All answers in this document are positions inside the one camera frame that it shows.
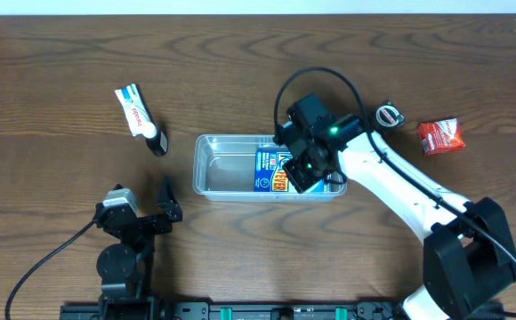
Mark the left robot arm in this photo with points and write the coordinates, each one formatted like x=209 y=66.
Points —
x=126 y=268

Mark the blue fever patch box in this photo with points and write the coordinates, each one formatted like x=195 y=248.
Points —
x=269 y=175

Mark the red Panadol ActiFast box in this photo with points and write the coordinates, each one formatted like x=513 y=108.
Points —
x=440 y=137

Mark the black mounting rail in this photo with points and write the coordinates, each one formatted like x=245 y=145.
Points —
x=364 y=310

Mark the dark bottle white cap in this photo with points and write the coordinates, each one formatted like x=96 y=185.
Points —
x=156 y=141

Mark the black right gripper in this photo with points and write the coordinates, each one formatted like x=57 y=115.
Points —
x=301 y=173

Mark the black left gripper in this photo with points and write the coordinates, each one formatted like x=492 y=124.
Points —
x=142 y=222

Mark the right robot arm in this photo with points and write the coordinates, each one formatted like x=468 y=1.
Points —
x=468 y=251

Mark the green Zam-Buk box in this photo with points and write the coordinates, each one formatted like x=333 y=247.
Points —
x=386 y=118

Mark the clear plastic container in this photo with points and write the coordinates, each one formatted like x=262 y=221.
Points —
x=224 y=171

